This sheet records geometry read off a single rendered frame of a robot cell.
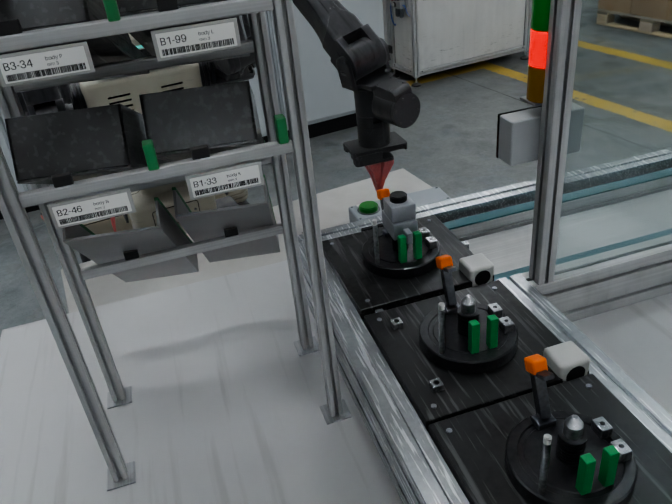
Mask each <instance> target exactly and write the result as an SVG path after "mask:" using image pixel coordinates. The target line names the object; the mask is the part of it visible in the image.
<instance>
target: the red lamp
mask: <svg viewBox="0 0 672 504"><path fill-rule="evenodd" d="M547 41H548V32H540V31H535V30H532V29H531V31H530V47H529V63H528V64H529V65H530V66H531V67H534V68H541V69H545V67H546V54H547Z"/></svg>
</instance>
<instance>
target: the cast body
mask: <svg viewBox="0 0 672 504"><path fill-rule="evenodd" d="M383 206H384V210H382V224H383V226H384V227H385V228H386V230H387V231H388V232H389V234H390V235H391V237H392V238H393V239H394V240H395V241H396V240H397V236H398V235H402V234H404V235H405V236H406V243H407V244H412V243H413V232H414V231H418V223H417V220H416V219H415V218H416V204H415V203H414V201H413V200H412V199H411V198H410V197H409V196H408V195H407V193H405V192H403V191H394V192H392V193H391V194H390V195H389V197H385V198H383Z"/></svg>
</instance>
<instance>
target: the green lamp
mask: <svg viewBox="0 0 672 504"><path fill-rule="evenodd" d="M550 3H551V0H532V15H531V29H532V30H535V31H540V32H548V28H549V16H550Z"/></svg>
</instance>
